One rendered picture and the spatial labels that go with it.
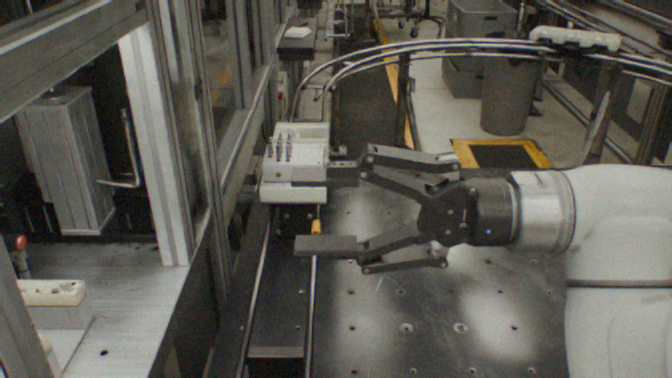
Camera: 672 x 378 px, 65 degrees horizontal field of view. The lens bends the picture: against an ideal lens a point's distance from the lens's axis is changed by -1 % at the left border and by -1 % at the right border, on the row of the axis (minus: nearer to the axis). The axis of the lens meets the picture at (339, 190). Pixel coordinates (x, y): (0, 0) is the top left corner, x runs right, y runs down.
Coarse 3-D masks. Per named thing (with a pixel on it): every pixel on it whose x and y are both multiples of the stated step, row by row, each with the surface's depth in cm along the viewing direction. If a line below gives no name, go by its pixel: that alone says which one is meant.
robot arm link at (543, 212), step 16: (512, 176) 57; (528, 176) 56; (544, 176) 56; (560, 176) 56; (512, 192) 56; (528, 192) 54; (544, 192) 54; (560, 192) 54; (528, 208) 54; (544, 208) 54; (560, 208) 54; (528, 224) 54; (544, 224) 54; (560, 224) 54; (512, 240) 57; (528, 240) 54; (544, 240) 55; (560, 240) 54
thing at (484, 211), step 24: (432, 192) 56; (456, 192) 55; (480, 192) 55; (504, 192) 55; (432, 216) 57; (456, 216) 57; (480, 216) 54; (504, 216) 54; (456, 240) 58; (480, 240) 56; (504, 240) 56
